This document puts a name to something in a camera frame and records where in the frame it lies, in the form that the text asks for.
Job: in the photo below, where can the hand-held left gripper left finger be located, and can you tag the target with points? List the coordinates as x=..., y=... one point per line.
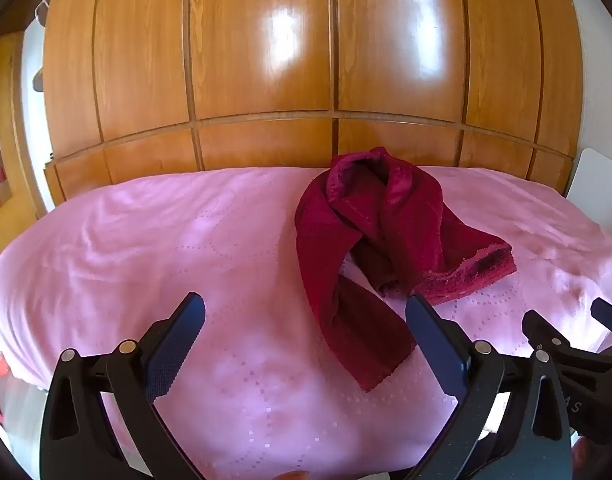
x=173, y=345

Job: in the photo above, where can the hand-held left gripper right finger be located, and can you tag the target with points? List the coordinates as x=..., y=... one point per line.
x=435, y=345

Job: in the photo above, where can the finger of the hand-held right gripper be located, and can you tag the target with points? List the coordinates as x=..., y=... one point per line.
x=608, y=316
x=540, y=330

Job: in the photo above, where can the dark red garment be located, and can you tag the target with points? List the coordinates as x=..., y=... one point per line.
x=385, y=220

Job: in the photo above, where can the pink blanket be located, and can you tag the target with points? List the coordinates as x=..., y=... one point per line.
x=136, y=240

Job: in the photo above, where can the white rounded panel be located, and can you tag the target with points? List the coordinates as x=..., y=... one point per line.
x=598, y=185

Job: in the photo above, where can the wooden shelf unit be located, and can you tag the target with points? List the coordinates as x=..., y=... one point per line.
x=1, y=125

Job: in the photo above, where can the wooden wardrobe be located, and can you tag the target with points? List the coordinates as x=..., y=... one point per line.
x=266, y=60

